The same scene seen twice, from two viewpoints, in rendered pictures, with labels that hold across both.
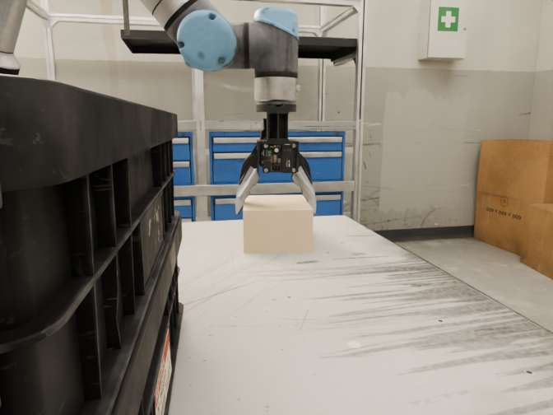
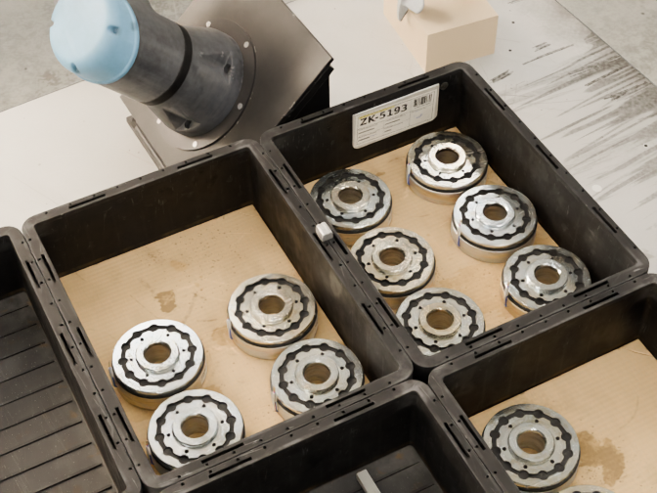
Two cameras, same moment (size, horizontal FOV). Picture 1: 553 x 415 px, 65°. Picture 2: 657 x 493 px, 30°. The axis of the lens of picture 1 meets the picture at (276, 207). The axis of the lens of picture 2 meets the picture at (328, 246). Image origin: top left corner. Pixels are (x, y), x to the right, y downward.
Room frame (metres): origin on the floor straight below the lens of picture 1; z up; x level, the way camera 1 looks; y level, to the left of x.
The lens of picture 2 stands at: (-0.62, 0.66, 1.96)
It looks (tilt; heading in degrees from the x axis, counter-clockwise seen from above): 49 degrees down; 342
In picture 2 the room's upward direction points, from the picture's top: 1 degrees counter-clockwise
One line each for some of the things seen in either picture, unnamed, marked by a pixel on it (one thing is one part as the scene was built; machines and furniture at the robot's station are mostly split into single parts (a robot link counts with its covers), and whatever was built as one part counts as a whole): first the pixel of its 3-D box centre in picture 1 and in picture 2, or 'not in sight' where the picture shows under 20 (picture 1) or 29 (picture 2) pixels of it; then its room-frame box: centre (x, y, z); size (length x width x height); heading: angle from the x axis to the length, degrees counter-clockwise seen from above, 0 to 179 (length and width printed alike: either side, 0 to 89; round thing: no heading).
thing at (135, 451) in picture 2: not in sight; (208, 299); (0.22, 0.52, 0.92); 0.40 x 0.30 x 0.02; 8
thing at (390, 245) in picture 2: not in sight; (391, 257); (0.25, 0.29, 0.86); 0.05 x 0.05 x 0.01
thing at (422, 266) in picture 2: not in sight; (391, 259); (0.25, 0.29, 0.86); 0.10 x 0.10 x 0.01
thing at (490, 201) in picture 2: not in sight; (495, 212); (0.27, 0.15, 0.86); 0.05 x 0.05 x 0.01
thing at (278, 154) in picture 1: (276, 139); not in sight; (0.77, 0.00, 0.89); 0.09 x 0.08 x 0.12; 3
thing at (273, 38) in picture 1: (274, 44); not in sight; (0.78, 0.00, 1.05); 0.09 x 0.08 x 0.11; 92
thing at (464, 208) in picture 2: not in sight; (495, 215); (0.27, 0.15, 0.86); 0.10 x 0.10 x 0.01
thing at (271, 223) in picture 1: (275, 221); (439, 14); (0.80, 0.00, 0.74); 0.16 x 0.12 x 0.07; 3
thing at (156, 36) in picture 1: (243, 48); not in sight; (2.44, 0.18, 1.32); 1.20 x 0.45 x 0.06; 102
